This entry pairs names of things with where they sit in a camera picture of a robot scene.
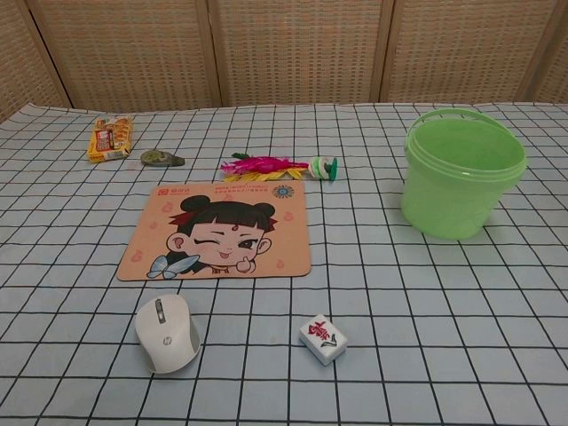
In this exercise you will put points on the pink cartoon girl mouse pad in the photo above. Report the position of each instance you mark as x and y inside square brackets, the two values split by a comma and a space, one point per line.
[213, 235]

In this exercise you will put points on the table with white checkered tablecloth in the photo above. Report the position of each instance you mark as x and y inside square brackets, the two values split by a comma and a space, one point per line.
[399, 310]

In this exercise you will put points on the pink yellow feather shuttlecock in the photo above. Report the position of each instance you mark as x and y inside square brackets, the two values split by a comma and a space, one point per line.
[262, 166]

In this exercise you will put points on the white mahjong tile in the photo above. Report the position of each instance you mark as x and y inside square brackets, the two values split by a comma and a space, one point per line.
[321, 339]

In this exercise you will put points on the olive green correction tape dispenser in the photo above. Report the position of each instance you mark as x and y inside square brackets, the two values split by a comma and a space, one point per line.
[155, 158]

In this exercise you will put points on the woven bamboo screen panel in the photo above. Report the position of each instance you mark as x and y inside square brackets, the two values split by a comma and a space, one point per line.
[302, 53]
[128, 53]
[560, 82]
[461, 49]
[18, 66]

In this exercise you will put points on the yellow orange snack box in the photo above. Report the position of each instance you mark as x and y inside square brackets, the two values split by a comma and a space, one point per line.
[108, 139]

